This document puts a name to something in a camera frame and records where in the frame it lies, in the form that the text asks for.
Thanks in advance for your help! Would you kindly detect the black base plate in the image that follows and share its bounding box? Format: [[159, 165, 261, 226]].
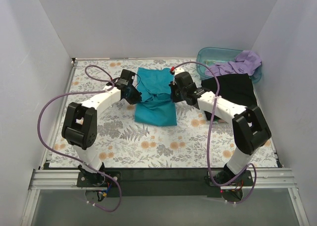
[[76, 167, 245, 203]]

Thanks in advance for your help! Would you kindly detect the teal t shirt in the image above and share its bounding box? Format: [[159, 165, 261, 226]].
[[135, 67, 177, 126]]

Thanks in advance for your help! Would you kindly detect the black folded t shirt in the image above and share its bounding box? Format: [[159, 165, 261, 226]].
[[201, 73, 260, 121]]

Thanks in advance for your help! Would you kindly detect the teal plastic bin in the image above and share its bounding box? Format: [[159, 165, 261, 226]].
[[196, 47, 262, 83]]

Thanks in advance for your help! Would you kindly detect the floral tablecloth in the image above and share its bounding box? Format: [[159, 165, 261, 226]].
[[48, 58, 277, 169]]

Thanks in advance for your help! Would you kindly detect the purple t shirt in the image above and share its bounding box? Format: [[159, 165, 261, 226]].
[[204, 51, 262, 77]]

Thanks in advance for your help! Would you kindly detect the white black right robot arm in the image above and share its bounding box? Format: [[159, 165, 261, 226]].
[[169, 67, 271, 186]]

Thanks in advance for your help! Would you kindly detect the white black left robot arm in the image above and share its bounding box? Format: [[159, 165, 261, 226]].
[[61, 69, 142, 186]]

